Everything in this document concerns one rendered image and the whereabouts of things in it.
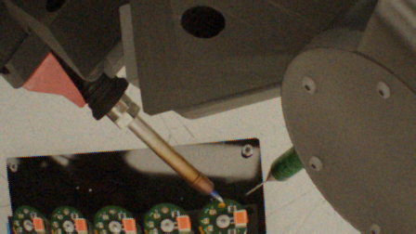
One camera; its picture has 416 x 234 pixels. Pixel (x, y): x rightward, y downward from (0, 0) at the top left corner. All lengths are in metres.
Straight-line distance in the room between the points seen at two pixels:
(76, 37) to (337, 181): 0.14
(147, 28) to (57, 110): 0.35
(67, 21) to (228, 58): 0.10
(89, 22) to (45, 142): 0.27
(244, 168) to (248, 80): 0.32
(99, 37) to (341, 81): 0.16
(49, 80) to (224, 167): 0.17
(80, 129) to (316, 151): 0.39
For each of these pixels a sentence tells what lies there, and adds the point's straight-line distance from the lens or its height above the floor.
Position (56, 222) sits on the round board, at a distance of 0.50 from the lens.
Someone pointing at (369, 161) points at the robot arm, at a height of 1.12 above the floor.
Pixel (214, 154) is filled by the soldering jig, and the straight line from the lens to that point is 0.55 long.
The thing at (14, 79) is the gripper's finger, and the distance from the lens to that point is 0.40.
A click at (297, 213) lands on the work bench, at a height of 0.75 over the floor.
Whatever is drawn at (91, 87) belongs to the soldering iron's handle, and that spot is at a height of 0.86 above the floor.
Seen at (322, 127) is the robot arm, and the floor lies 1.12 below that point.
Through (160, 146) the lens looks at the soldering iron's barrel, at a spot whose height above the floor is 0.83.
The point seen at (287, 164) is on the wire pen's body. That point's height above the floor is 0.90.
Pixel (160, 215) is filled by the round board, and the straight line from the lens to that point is 0.49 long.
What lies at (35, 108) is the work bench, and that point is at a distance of 0.58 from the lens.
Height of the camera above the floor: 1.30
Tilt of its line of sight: 75 degrees down
